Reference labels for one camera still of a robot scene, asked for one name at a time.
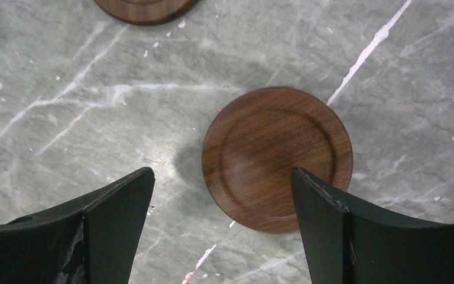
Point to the dark wooden coaster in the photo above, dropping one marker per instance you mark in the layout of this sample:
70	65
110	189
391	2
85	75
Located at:
255	142
146	12

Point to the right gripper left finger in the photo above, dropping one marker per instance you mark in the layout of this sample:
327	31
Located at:
89	239

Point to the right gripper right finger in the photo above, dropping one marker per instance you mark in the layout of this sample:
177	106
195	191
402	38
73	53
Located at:
347	239

